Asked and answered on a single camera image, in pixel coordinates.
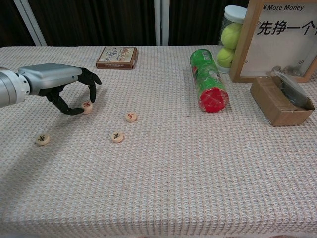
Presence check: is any yellow-green tennis ball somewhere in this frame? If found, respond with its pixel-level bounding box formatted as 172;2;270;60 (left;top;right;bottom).
221;23;243;50
216;47;236;68

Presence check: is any black curtain panel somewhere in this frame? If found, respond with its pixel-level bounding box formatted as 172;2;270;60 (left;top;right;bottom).
0;0;35;48
27;0;156;47
168;0;251;46

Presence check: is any clear tube white lid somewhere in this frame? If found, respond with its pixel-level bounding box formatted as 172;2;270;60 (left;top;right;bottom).
216;5;248;74

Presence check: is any green chips can red lid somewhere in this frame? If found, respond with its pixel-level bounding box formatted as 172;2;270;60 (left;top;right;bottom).
189;48;229;114

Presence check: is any open brown cardboard box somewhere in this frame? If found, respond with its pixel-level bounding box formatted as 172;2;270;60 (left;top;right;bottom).
250;75;316;127

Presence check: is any white aluminium frame post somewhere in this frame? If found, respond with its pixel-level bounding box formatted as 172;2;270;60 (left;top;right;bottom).
153;0;170;46
13;0;48;47

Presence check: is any wooden frame money box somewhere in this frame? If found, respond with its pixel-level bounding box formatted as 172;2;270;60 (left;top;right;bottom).
229;0;317;83

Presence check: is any brown flat printed box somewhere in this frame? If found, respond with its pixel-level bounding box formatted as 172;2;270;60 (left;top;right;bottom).
96;46;139;70

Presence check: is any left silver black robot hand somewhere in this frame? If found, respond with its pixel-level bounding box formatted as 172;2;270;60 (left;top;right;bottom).
17;63;102;116

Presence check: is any beige woven tablecloth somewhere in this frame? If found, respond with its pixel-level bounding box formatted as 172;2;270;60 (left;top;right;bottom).
0;45;317;238

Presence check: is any dark item in plastic bag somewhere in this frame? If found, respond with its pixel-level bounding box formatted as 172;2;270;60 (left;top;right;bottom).
272;70;310;109

